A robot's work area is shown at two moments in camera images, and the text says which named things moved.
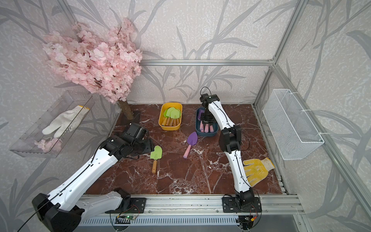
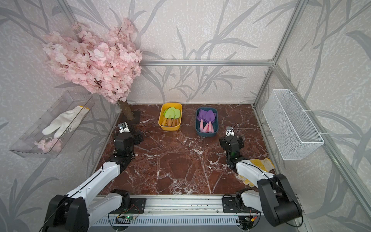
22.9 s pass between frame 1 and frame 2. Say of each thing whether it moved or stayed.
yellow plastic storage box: stayed
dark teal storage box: stayed
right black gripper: moved
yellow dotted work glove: stayed
